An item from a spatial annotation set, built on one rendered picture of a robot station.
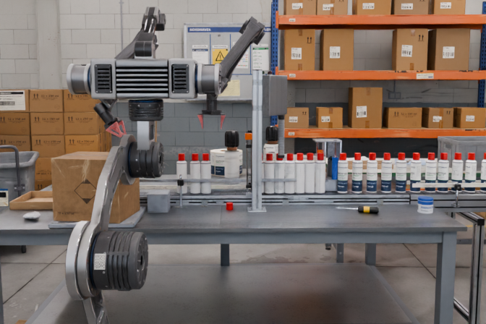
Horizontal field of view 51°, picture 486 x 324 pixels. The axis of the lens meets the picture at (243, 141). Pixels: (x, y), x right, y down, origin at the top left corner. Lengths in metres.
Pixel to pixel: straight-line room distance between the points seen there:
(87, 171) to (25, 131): 3.84
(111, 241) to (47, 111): 4.40
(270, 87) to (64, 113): 3.81
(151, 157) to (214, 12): 5.23
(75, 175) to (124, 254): 0.74
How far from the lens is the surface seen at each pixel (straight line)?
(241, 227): 2.17
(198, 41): 6.94
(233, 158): 2.81
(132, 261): 1.58
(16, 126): 6.06
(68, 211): 2.30
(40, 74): 7.55
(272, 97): 2.39
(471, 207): 2.84
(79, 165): 2.24
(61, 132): 5.92
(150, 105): 1.97
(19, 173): 4.53
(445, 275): 2.45
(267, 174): 2.56
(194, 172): 2.57
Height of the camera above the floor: 1.42
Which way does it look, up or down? 6 degrees down
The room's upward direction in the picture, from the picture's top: straight up
